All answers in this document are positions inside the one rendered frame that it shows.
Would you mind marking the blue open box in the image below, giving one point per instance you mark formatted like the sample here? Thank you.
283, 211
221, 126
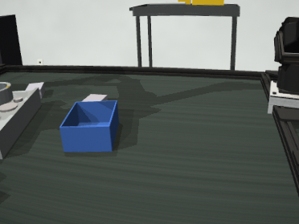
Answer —
96, 131

